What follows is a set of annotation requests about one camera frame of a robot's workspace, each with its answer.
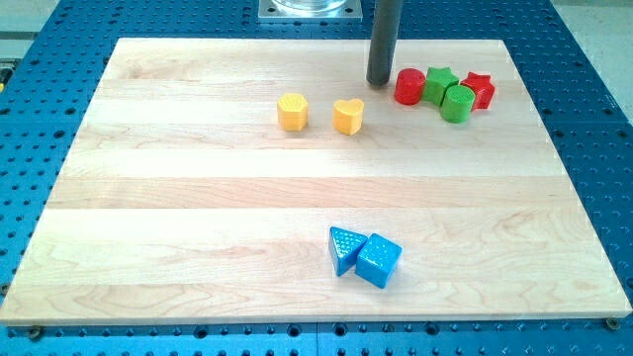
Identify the yellow heart block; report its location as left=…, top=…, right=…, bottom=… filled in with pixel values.
left=332, top=99, right=364, bottom=135

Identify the blue triangle block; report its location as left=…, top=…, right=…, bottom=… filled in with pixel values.
left=328, top=226, right=368, bottom=277

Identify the yellow pentagon block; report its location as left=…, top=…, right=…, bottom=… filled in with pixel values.
left=277, top=93, right=309, bottom=132

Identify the blue cube block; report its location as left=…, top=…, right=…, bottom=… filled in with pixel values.
left=355, top=233, right=403, bottom=289

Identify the red cylinder block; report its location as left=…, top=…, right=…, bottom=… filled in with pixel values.
left=394, top=68, right=426, bottom=105

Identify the light wooden board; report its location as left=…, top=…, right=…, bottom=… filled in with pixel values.
left=1, top=38, right=631, bottom=325

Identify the green star block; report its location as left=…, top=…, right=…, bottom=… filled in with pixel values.
left=421, top=67, right=459, bottom=107

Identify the green cylinder block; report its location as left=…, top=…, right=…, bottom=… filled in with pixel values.
left=440, top=85, right=476, bottom=124

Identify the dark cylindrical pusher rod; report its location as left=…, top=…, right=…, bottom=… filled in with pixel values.
left=366, top=0, right=404, bottom=87

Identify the red star block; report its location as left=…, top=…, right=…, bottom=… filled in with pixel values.
left=460, top=72, right=496, bottom=111

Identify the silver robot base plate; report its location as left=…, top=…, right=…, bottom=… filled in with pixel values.
left=256, top=0, right=363, bottom=23

